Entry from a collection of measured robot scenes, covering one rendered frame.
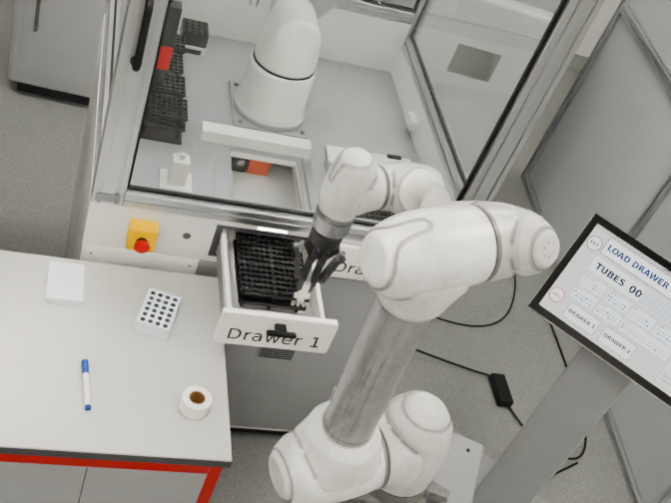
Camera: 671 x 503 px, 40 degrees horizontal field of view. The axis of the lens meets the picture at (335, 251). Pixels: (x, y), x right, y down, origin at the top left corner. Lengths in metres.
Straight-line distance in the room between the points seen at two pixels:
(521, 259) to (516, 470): 1.64
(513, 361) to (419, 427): 2.00
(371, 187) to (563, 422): 1.16
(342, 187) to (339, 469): 0.59
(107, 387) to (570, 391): 1.33
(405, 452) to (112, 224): 0.98
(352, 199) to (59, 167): 2.14
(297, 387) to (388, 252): 1.61
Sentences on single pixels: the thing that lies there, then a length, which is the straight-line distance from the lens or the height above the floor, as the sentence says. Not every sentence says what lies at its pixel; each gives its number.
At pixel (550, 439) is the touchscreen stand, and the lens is 2.94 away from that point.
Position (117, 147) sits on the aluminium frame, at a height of 1.12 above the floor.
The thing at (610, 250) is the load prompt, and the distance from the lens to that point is 2.59.
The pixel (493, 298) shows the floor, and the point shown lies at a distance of 4.11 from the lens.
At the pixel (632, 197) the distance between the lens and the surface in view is 4.04.
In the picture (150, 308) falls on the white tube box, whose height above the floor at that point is 0.80.
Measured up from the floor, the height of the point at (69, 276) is 0.78.
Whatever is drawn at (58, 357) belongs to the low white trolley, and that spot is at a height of 0.76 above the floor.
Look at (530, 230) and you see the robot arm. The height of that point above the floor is 1.69.
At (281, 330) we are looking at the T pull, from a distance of 2.24.
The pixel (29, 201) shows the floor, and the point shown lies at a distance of 3.78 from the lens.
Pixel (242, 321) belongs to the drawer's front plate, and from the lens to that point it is 2.24.
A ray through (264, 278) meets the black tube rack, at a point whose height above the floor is 0.87.
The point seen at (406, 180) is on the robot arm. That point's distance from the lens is 2.03.
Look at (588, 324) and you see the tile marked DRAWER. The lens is 2.57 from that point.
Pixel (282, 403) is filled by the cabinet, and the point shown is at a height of 0.21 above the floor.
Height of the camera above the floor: 2.50
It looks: 39 degrees down
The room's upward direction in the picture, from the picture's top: 24 degrees clockwise
